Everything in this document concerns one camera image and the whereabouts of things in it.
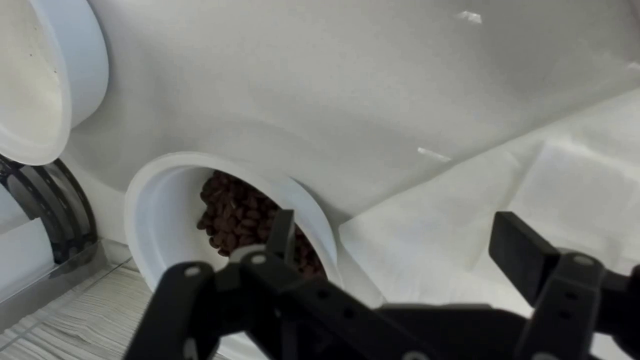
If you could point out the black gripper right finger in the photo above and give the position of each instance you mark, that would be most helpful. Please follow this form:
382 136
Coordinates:
566 300

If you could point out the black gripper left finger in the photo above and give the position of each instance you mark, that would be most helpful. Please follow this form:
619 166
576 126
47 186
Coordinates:
221 300

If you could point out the brown coffee beans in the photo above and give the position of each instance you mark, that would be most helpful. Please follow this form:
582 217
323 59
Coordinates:
237 212

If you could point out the white bowl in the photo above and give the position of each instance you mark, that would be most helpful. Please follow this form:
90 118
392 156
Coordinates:
40 73
162 212

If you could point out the white cloth napkin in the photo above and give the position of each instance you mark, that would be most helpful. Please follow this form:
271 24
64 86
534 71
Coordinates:
481 220

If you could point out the white paper towel roll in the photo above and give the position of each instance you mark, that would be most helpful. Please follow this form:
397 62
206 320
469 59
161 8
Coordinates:
20 256

